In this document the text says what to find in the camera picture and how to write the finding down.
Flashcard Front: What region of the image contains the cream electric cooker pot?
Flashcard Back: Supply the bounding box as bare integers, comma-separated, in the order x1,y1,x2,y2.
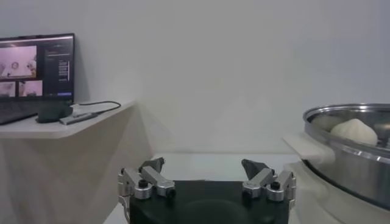
283,161,390,224

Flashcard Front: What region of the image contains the black computer mouse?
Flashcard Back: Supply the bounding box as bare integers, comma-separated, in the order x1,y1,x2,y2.
35,103,74,124

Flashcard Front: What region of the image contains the white steamed baozi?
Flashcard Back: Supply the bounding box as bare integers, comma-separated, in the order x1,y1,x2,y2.
330,117,378,146

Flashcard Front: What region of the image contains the white side table with mouse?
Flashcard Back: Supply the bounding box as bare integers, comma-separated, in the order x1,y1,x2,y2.
0,99,153,224

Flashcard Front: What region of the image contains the black laptop with dark screen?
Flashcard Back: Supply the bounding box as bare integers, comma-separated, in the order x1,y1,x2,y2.
0,32,76,125

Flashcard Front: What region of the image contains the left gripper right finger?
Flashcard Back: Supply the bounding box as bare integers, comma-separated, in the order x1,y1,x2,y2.
241,158,297,203

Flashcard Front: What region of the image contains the black hub cable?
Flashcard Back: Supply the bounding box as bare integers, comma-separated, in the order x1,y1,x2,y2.
77,100,122,116

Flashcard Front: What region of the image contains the grey usb hub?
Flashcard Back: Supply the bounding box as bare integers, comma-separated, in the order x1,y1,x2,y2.
59,111,99,125

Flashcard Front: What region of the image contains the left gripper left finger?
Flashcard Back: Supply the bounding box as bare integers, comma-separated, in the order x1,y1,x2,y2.
118,157,177,201

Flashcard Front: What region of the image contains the stainless steel steamer basket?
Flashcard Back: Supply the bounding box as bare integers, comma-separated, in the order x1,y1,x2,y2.
282,103,390,211

